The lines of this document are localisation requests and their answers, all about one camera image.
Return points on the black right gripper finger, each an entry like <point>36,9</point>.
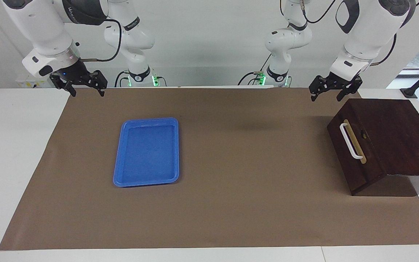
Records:
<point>59,80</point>
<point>98,80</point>

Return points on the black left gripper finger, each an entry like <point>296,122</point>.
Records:
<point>318,85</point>
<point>353,86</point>

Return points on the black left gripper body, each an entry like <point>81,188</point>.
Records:
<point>338,83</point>

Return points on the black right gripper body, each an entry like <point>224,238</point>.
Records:
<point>75,74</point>

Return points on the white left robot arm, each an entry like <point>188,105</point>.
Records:
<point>362,40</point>

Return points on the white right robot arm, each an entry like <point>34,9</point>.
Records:
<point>46,32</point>

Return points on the dark wooden drawer cabinet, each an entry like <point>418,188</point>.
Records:
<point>398,127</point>

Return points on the white box with yellow label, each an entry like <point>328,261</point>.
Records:
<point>27,84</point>

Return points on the blue plastic tray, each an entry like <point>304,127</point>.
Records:
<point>146,153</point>

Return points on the brown table mat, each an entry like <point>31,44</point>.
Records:
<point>231,163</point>

